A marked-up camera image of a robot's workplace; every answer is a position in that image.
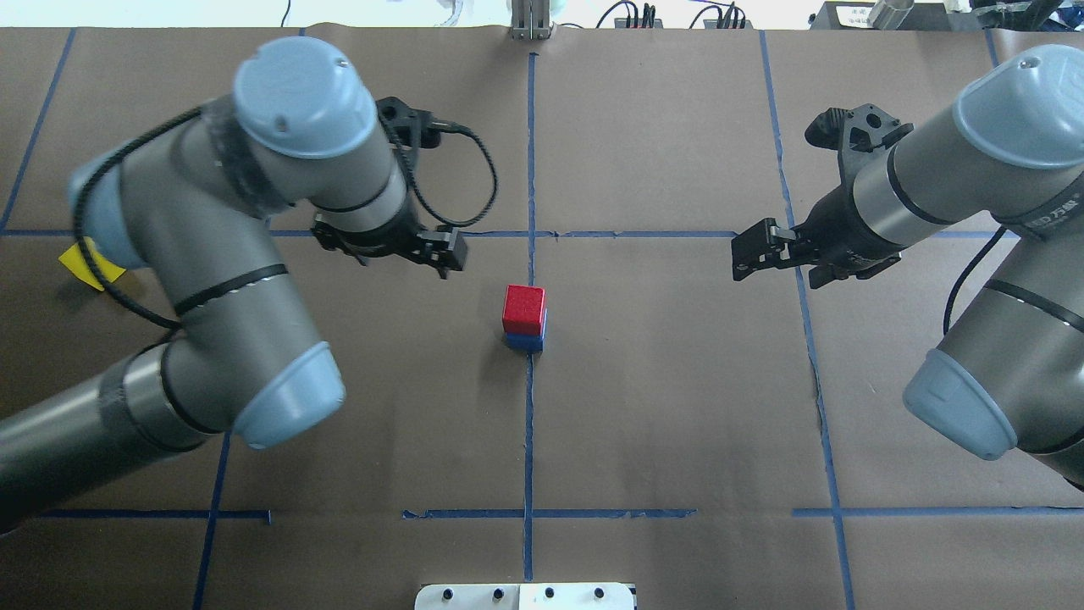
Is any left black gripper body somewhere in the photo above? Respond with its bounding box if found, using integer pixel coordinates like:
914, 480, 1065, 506
311, 212, 441, 265

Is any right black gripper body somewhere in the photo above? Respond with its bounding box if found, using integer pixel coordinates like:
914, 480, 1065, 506
793, 186, 905, 290

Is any red block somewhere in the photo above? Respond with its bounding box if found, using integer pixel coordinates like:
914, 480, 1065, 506
501, 283, 547, 336

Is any blue block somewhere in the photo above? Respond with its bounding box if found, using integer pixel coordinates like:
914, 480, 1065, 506
502, 308, 547, 352

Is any yellow block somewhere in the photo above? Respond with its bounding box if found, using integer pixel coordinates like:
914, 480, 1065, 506
59, 237, 128, 293

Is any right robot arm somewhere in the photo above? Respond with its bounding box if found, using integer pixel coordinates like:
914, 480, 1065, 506
731, 46, 1083, 489

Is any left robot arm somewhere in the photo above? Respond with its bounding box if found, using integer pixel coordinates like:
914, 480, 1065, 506
3, 37, 467, 532

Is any black box under cup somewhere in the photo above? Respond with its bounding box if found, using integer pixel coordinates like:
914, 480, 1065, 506
809, 1, 983, 33

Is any metal cup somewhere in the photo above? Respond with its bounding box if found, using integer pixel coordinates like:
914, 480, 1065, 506
866, 0, 915, 31

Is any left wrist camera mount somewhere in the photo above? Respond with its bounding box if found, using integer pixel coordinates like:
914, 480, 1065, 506
376, 98, 449, 150

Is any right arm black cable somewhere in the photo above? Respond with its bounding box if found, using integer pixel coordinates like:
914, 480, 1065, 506
942, 0, 1084, 336

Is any aluminium frame post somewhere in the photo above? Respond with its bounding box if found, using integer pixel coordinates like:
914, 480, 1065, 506
507, 0, 554, 40

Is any white pole base plate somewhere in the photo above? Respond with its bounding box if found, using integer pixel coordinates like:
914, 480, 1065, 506
414, 580, 638, 609

